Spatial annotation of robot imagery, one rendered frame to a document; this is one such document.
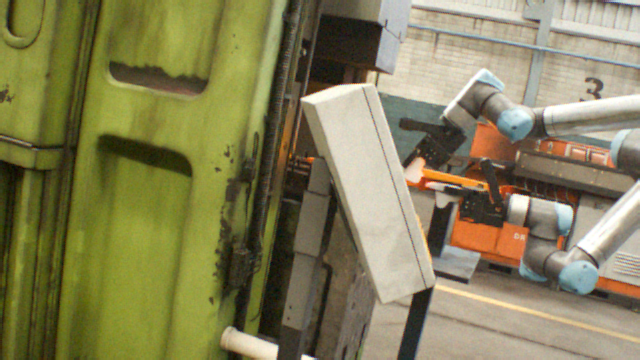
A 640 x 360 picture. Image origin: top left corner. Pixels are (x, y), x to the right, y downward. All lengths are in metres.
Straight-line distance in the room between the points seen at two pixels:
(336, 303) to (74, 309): 0.63
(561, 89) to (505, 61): 0.97
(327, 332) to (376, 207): 0.73
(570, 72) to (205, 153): 8.22
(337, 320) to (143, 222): 0.52
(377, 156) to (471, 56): 8.41
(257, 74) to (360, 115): 0.43
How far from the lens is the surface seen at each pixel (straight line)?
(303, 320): 0.91
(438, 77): 9.09
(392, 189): 0.71
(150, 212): 1.29
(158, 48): 1.28
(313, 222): 0.86
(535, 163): 4.79
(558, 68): 9.08
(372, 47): 1.34
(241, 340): 1.23
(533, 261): 1.38
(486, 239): 5.01
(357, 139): 0.69
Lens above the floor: 1.17
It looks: 8 degrees down
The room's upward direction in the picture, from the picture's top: 11 degrees clockwise
